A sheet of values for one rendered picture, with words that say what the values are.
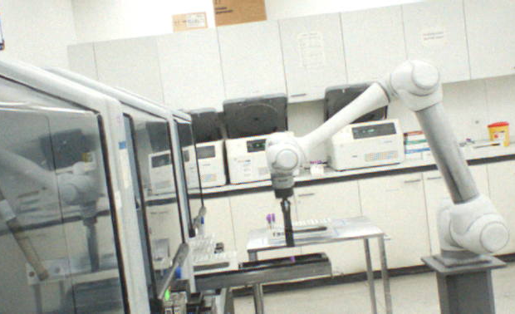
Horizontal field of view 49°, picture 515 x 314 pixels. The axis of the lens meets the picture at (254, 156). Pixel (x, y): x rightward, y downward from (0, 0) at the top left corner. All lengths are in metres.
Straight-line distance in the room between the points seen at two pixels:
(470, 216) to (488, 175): 2.71
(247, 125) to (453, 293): 2.88
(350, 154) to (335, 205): 0.42
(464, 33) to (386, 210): 1.63
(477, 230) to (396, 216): 2.55
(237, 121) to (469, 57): 2.01
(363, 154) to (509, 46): 1.57
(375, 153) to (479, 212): 2.48
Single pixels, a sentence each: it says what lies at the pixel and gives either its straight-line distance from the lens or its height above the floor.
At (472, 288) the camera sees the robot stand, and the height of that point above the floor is 0.61.
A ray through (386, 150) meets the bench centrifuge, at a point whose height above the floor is 1.02.
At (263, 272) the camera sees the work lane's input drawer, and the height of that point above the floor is 0.80.
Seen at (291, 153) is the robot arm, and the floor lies 1.24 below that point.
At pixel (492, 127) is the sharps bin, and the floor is 1.08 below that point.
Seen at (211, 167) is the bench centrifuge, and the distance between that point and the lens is 4.48.
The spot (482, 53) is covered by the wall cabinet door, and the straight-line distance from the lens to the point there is 5.19.
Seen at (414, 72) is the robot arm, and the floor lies 1.46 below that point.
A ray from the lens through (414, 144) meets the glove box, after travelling 5.08.
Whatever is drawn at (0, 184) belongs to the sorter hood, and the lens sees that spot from 0.61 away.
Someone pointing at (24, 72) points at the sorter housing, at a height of 1.49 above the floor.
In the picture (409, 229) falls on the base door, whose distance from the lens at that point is 4.72.
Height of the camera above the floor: 1.35
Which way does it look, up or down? 3 degrees down
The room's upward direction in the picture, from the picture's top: 7 degrees counter-clockwise
